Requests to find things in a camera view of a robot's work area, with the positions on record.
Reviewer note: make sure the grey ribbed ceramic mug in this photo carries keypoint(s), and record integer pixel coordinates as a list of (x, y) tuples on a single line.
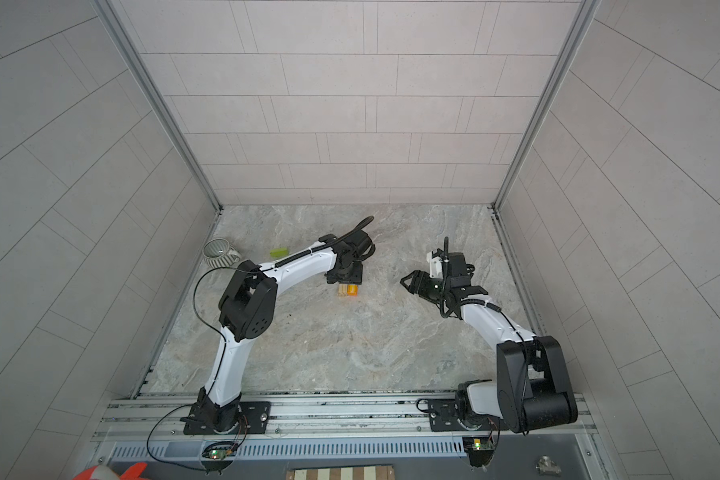
[(219, 253)]

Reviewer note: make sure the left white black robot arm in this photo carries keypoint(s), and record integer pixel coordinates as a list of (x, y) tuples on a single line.
[(246, 311)]

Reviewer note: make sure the red white object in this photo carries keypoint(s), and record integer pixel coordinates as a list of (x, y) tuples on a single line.
[(103, 472)]

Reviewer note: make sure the striped wood board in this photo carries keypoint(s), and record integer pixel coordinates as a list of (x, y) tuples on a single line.
[(374, 472)]

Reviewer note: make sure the aluminium mounting rail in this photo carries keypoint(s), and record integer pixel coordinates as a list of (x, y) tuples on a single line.
[(292, 416)]

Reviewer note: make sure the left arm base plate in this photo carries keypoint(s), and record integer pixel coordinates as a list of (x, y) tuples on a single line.
[(254, 415)]

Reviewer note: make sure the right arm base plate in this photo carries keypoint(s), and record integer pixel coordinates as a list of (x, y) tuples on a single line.
[(453, 415)]

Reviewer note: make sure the right green circuit board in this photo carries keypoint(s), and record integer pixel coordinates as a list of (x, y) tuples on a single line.
[(479, 451)]

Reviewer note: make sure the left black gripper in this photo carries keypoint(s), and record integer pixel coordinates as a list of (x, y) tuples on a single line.
[(335, 279)]

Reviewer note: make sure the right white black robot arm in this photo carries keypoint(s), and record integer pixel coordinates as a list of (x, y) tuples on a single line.
[(532, 389)]

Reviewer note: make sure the green circuit board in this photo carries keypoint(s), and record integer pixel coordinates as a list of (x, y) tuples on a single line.
[(223, 451), (479, 451)]

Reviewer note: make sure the small metal clamp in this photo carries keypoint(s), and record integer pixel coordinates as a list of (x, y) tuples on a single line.
[(546, 466)]

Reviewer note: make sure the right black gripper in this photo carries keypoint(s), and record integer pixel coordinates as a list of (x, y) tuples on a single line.
[(420, 284)]

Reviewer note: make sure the grey slotted cable duct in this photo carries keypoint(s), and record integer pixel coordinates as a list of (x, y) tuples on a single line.
[(296, 448)]

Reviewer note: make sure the left green circuit board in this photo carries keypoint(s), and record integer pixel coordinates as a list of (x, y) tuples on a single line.
[(223, 451)]

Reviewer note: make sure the lime green long block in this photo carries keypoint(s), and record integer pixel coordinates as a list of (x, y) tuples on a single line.
[(279, 253)]

